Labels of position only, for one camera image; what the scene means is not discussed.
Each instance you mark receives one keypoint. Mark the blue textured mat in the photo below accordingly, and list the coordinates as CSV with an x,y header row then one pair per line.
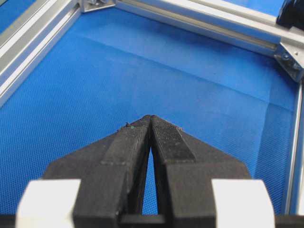
x,y
113,67

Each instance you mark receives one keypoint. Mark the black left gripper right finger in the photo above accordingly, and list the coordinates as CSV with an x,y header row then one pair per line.
x,y
184,167

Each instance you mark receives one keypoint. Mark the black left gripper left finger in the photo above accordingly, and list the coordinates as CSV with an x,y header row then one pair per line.
x,y
112,172

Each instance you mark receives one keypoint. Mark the silver aluminium extrusion frame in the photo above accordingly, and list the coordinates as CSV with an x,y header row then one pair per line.
x,y
29,29

